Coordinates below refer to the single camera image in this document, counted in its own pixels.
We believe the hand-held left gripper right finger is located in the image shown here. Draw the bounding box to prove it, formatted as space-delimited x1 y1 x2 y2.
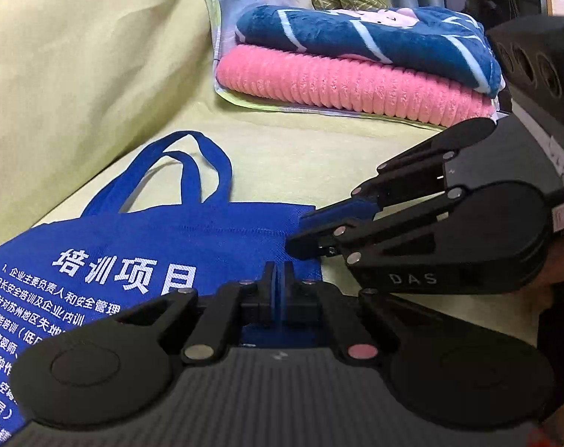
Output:
284 262 401 366

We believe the pink ribbed blanket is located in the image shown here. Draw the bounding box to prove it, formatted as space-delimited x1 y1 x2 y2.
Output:
216 45 497 129

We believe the green covered sofa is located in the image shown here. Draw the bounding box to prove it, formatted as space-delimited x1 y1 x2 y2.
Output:
0 0 562 429

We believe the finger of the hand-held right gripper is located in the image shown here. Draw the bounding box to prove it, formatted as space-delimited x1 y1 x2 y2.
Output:
300 142 454 234
286 187 466 268

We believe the blue patterned blanket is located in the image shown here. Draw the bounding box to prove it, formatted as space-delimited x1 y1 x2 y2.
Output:
235 4 507 93

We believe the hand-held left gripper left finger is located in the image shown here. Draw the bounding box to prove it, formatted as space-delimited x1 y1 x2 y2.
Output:
102 262 279 366

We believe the blue shopping bag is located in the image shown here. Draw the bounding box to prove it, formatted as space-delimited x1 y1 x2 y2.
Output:
0 130 324 434

